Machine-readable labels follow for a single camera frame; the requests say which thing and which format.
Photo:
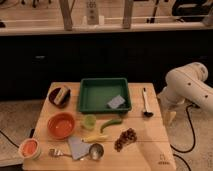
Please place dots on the small green cup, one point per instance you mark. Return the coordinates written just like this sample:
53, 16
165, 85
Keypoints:
89, 122

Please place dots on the brown grape bunch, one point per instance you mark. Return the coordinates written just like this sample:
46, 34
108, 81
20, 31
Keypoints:
127, 137

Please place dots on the beige sponge block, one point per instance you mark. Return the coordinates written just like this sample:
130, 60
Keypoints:
61, 94

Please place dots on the grey cloth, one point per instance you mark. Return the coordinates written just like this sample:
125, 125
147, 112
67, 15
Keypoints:
78, 148

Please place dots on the grey sponge in tray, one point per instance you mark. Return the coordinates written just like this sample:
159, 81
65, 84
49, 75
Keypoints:
116, 102

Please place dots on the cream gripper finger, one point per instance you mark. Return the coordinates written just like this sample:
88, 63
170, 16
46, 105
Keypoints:
169, 117

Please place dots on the metal fork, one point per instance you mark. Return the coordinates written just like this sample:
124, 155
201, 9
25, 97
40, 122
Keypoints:
57, 153

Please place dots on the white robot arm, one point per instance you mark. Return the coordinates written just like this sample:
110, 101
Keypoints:
185, 83

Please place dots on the metal measuring scoop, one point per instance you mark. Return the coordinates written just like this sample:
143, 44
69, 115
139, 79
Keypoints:
95, 152

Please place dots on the white handled black spoon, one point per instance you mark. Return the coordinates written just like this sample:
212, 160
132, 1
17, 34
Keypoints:
147, 111

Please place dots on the green plastic tray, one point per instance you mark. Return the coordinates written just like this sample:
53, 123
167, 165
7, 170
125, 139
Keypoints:
96, 93

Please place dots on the red bowl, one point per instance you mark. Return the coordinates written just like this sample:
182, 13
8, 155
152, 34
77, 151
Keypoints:
61, 126

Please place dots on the green chili pepper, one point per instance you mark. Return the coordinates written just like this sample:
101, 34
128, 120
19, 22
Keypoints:
109, 123

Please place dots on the orange cup with rim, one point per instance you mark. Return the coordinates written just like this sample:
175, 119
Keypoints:
29, 149

